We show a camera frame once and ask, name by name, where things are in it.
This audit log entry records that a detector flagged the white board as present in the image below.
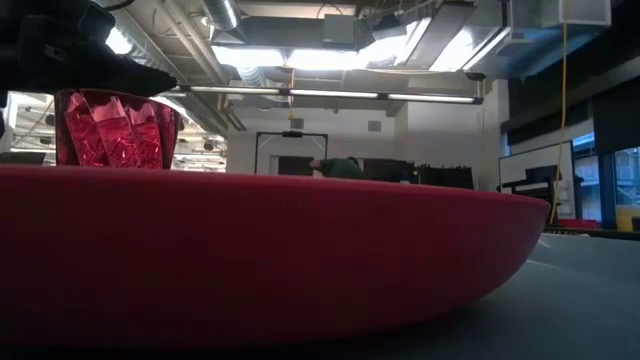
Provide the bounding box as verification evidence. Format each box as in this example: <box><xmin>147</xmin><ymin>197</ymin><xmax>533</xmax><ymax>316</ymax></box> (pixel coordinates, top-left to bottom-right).
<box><xmin>498</xmin><ymin>141</ymin><xmax>575</xmax><ymax>221</ymax></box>

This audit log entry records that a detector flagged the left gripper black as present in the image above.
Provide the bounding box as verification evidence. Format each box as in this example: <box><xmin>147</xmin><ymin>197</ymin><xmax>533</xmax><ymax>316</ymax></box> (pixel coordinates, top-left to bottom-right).
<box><xmin>0</xmin><ymin>0</ymin><xmax>179</xmax><ymax>109</ymax></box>

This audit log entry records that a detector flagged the yellow bin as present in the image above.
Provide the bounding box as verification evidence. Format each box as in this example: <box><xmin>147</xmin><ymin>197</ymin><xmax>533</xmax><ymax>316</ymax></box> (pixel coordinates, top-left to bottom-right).
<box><xmin>615</xmin><ymin>206</ymin><xmax>640</xmax><ymax>233</ymax></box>

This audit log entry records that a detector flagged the black arch frame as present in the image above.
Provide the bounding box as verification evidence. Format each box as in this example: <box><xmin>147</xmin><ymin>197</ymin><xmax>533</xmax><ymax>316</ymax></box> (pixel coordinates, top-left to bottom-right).
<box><xmin>254</xmin><ymin>130</ymin><xmax>330</xmax><ymax>176</ymax></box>

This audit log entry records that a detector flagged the long LED light bar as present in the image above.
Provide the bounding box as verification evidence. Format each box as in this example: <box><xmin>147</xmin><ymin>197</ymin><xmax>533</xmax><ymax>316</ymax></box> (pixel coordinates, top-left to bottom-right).
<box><xmin>179</xmin><ymin>83</ymin><xmax>485</xmax><ymax>106</ymax></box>

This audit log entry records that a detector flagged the red faceted plastic cup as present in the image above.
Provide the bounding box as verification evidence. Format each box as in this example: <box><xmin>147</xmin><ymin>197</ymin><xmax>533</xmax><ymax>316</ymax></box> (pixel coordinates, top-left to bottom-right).
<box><xmin>53</xmin><ymin>88</ymin><xmax>182</xmax><ymax>170</ymax></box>

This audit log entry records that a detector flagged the silver ventilation duct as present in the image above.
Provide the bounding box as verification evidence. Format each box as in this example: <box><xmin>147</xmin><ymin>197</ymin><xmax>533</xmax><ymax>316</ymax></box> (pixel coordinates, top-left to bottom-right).
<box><xmin>202</xmin><ymin>0</ymin><xmax>241</xmax><ymax>31</ymax></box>

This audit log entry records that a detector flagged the pink round plate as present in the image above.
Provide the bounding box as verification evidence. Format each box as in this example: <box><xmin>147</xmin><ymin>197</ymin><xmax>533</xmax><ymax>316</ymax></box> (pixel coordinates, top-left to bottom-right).
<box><xmin>0</xmin><ymin>163</ymin><xmax>551</xmax><ymax>351</ymax></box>

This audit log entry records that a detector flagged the row of black monitors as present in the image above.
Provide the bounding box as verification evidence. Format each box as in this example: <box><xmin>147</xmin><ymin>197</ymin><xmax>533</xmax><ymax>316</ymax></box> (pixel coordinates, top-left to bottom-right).
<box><xmin>362</xmin><ymin>158</ymin><xmax>475</xmax><ymax>190</ymax></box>

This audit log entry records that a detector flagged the red bin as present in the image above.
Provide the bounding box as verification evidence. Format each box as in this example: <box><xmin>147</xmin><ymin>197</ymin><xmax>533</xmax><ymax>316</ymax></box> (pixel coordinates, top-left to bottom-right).
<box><xmin>557</xmin><ymin>218</ymin><xmax>601</xmax><ymax>231</ymax></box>

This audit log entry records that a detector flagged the grey ceiling box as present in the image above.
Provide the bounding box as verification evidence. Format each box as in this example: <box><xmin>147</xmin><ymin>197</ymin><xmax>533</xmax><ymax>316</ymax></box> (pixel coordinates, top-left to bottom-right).
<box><xmin>322</xmin><ymin>13</ymin><xmax>357</xmax><ymax>45</ymax></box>

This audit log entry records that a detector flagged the person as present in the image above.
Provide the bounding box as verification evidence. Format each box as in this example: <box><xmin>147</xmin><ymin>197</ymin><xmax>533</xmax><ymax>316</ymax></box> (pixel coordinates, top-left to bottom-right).
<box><xmin>308</xmin><ymin>156</ymin><xmax>366</xmax><ymax>180</ymax></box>

